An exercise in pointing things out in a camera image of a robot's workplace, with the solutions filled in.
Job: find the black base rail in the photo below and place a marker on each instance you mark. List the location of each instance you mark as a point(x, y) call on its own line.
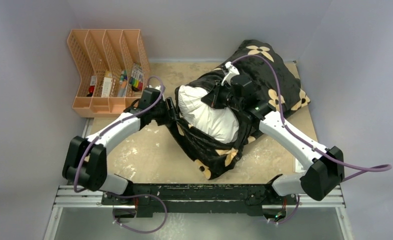
point(251, 199)

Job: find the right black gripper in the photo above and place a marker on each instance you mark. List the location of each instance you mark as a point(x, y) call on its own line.
point(213, 98)

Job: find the aluminium frame rail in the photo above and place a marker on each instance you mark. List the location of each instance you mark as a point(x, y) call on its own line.
point(66, 198)

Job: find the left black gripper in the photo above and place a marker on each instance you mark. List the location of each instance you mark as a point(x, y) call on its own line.
point(170, 115)

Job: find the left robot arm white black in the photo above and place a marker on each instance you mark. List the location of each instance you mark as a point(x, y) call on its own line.
point(86, 159)

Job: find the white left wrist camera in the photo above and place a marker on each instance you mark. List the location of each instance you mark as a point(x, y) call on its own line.
point(158, 87)

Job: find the white paper label sheet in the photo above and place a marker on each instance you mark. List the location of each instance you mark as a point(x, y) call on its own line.
point(297, 166)

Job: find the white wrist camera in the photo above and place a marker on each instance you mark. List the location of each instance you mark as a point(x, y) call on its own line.
point(230, 71)
point(158, 87)

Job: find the colourful marker set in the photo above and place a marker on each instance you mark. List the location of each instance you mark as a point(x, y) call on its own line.
point(136, 80)

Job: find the white pillow insert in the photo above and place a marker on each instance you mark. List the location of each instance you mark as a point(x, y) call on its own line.
point(220, 124)

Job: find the black pillowcase with beige flowers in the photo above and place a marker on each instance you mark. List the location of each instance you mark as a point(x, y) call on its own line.
point(274, 82)

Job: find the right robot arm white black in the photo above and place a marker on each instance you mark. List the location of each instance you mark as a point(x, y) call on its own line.
point(323, 169)

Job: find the red round object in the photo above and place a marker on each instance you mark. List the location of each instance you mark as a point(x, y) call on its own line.
point(90, 91)

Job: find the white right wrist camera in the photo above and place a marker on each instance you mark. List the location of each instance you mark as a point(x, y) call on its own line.
point(230, 71)

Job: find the orange plastic file organizer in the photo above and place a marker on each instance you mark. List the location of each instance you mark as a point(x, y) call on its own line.
point(99, 53)

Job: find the white card box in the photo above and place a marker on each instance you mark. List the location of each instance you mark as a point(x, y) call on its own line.
point(106, 87)

